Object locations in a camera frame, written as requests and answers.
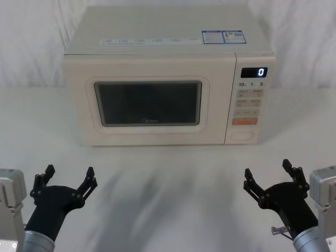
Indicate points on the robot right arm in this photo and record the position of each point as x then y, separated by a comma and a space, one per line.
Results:
323, 189

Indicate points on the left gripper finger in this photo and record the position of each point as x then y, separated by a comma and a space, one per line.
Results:
88, 187
39, 183

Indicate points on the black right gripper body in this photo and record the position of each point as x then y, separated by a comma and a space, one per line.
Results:
291, 202

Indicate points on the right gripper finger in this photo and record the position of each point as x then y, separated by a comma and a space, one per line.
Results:
253, 187
298, 176

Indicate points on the cream microwave oven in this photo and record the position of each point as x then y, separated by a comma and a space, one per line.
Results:
147, 63

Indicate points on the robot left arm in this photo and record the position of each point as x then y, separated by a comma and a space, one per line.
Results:
10, 210

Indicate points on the white curtain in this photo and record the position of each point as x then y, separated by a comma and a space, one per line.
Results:
34, 44

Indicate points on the oven control panel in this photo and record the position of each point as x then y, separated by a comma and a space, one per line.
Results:
248, 131

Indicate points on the white table cloth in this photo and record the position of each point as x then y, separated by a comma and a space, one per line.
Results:
162, 168

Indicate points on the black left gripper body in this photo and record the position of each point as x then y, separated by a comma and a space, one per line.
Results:
52, 204

